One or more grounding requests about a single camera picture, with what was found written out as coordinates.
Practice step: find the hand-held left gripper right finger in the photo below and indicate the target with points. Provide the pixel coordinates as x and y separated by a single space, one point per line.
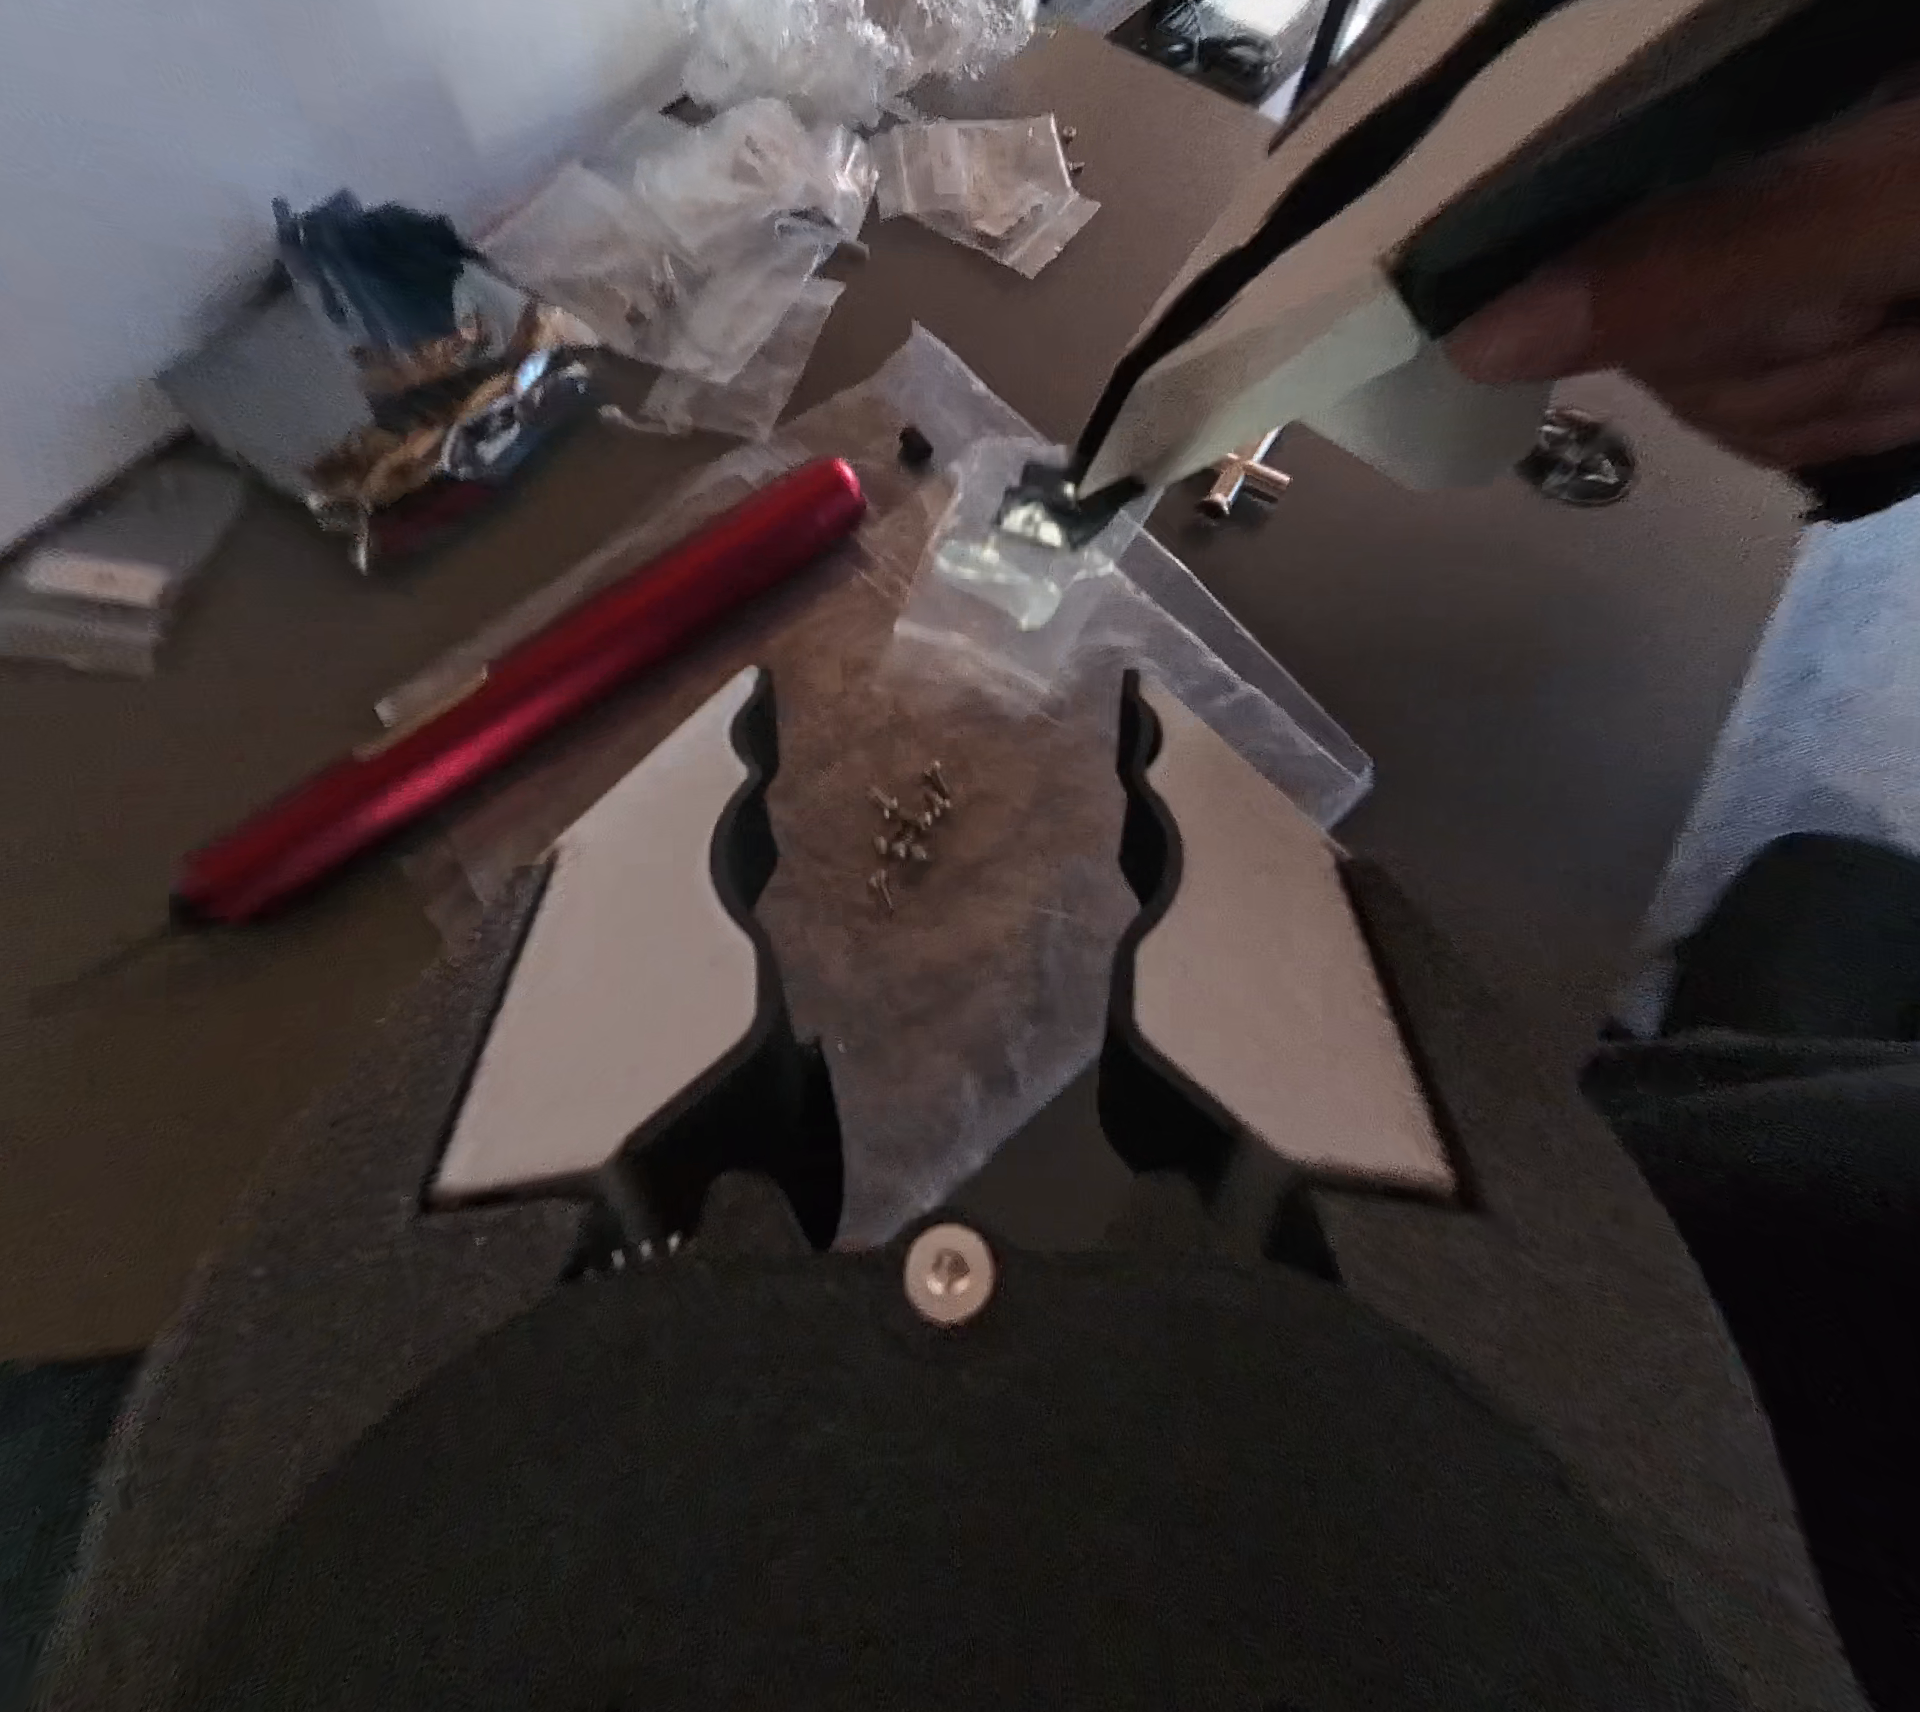
1275 993

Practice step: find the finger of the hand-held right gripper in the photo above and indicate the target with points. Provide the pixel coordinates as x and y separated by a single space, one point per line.
1380 63
1320 346

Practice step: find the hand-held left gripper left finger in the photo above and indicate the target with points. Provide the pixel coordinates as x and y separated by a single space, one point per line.
615 977

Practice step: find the small clear plastic bag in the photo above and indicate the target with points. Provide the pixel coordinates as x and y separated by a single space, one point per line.
1021 542

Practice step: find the person's right hand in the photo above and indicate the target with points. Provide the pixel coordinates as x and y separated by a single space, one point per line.
1724 317

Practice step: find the metal cross wrench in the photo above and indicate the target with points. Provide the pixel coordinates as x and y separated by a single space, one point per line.
1238 483

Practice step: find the round metal grommet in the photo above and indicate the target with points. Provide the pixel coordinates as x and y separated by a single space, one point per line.
1575 461

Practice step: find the red screwdriver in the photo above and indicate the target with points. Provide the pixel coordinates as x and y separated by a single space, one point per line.
524 707

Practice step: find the large clear zip bag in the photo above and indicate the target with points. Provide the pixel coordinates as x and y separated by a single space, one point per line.
961 1023

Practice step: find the narrow clear sleeve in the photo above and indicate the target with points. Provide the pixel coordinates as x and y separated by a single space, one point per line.
435 693

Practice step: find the pile of clear parts bags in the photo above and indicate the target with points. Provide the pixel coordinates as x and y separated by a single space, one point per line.
780 167

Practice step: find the silver foil bag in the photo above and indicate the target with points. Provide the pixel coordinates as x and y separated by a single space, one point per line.
404 393

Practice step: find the small clear parts bag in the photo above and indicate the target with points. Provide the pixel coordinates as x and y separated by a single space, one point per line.
91 603

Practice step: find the orange cardboard box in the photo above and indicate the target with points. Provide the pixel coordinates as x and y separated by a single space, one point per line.
300 93

